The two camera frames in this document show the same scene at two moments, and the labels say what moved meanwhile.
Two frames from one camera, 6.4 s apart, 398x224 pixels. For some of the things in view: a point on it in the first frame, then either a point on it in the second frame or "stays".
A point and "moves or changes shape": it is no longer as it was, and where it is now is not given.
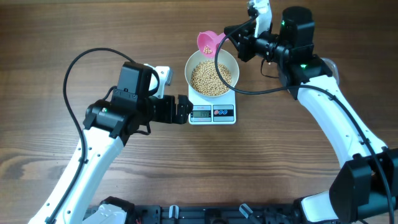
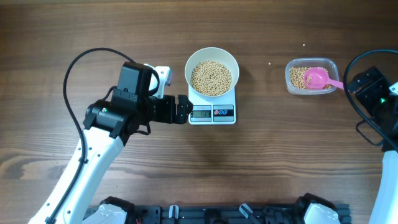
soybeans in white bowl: (207, 79) stays
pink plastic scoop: (208, 41) moves or changes shape
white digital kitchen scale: (219, 110) stays
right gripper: (244, 42) -> (380, 84)
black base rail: (214, 214) stays
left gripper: (169, 116) stays
